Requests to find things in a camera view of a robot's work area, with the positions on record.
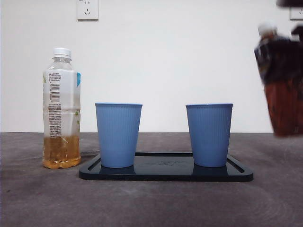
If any dark oolong tea bottle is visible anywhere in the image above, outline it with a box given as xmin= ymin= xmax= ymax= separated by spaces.
xmin=254 ymin=22 xmax=303 ymax=137

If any pale tea bottle white label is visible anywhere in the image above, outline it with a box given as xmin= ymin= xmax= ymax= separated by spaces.
xmin=42 ymin=47 xmax=82 ymax=169

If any light blue ribbed cup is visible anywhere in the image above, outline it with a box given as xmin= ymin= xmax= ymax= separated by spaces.
xmin=185 ymin=103 xmax=234 ymax=168
xmin=94 ymin=102 xmax=143 ymax=168

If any dark teal plastic tray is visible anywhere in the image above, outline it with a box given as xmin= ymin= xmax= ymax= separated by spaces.
xmin=79 ymin=152 xmax=254 ymax=182

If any white wall socket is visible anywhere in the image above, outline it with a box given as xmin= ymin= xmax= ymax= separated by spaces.
xmin=290 ymin=6 xmax=303 ymax=21
xmin=76 ymin=0 xmax=99 ymax=21

